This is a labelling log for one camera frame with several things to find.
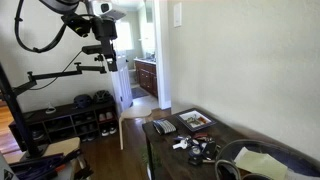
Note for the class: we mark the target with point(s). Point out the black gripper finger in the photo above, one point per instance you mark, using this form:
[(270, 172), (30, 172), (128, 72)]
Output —
[(111, 62)]

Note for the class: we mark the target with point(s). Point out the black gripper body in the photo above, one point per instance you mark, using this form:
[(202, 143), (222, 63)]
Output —
[(104, 31)]

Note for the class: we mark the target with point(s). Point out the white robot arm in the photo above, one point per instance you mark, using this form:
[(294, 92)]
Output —
[(63, 4)]

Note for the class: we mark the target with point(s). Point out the white door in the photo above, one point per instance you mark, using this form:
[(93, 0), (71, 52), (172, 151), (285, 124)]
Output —
[(121, 78)]

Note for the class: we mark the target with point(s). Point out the brown bathroom cabinet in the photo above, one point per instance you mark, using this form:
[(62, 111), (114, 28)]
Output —
[(147, 77)]

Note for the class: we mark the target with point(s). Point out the black bike helmet right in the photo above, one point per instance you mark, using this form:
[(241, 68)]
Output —
[(102, 96)]

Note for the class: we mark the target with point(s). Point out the black bike helmet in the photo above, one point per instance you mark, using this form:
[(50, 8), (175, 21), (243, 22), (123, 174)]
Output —
[(82, 101), (102, 96)]

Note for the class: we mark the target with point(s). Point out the black bike helmet left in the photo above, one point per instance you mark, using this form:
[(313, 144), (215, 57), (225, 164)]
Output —
[(82, 101)]

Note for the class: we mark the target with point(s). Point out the pink shoes pair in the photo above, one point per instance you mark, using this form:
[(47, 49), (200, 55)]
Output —
[(105, 116)]

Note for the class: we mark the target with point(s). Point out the light wooden stool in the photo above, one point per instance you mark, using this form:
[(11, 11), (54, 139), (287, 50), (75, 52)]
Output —
[(133, 112)]

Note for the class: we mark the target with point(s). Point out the dark shoe shelf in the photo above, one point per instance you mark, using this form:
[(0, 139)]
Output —
[(68, 122)]

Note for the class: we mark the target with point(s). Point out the small white object on shelf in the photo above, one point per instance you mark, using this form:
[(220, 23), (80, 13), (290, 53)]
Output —
[(51, 109)]

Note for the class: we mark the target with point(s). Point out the striped wallet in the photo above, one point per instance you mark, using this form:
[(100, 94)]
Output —
[(163, 126)]

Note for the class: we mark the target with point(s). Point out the light wooden board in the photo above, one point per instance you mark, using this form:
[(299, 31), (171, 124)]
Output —
[(65, 147)]

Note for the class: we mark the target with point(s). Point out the red tag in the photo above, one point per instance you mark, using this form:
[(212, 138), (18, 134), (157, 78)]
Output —
[(201, 136)]

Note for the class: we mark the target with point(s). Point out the dark wooden table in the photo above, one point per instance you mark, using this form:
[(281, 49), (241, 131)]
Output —
[(191, 145)]

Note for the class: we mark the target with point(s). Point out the black key fob pile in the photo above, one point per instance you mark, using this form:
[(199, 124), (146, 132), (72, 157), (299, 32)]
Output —
[(205, 152)]

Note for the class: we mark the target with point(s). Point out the dark tool clutter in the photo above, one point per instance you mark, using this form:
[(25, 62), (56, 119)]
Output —
[(44, 168)]

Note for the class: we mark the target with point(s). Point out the yellow paper sheet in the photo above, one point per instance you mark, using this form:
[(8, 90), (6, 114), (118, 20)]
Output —
[(260, 163)]

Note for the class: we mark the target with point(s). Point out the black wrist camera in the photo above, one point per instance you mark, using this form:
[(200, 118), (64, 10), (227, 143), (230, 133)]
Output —
[(77, 23)]

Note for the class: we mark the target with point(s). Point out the black camera on boom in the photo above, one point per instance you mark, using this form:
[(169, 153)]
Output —
[(92, 49)]

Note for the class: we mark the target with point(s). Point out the white light switch plate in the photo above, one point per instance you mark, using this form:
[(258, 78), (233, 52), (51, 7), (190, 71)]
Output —
[(177, 15)]

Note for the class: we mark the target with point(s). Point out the black picture frame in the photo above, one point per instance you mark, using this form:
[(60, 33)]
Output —
[(195, 119)]

